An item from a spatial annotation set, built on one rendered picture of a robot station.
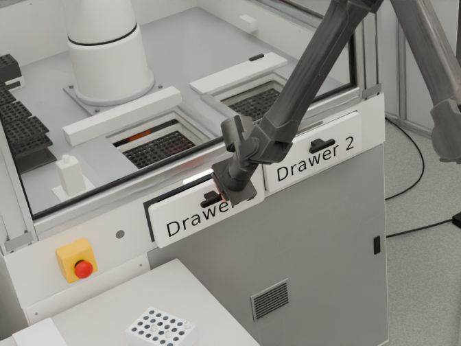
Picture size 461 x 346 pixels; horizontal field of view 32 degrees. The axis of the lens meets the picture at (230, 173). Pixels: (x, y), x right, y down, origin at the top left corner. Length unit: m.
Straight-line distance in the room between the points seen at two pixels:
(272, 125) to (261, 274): 0.63
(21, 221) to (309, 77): 0.66
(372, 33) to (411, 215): 1.36
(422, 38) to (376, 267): 1.12
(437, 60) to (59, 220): 0.85
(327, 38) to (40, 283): 0.81
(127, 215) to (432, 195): 1.79
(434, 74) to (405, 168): 2.16
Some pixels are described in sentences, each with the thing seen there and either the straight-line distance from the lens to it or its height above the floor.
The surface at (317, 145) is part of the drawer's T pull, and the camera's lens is 1.98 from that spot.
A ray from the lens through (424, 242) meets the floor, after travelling 3.13.
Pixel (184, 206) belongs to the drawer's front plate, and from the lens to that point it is 1.85.
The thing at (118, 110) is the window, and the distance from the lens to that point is 1.73.
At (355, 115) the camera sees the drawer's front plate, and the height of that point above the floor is 0.93.
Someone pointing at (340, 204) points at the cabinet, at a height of 0.67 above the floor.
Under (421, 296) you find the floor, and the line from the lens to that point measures 2.90.
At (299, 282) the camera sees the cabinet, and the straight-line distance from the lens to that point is 2.24.
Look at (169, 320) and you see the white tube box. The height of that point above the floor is 0.80.
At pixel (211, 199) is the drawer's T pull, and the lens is 1.84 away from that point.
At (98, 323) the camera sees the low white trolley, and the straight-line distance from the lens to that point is 1.81.
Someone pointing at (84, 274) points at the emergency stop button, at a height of 0.87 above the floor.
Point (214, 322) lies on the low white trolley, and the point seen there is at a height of 0.76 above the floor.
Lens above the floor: 1.95
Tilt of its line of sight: 33 degrees down
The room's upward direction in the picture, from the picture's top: 9 degrees counter-clockwise
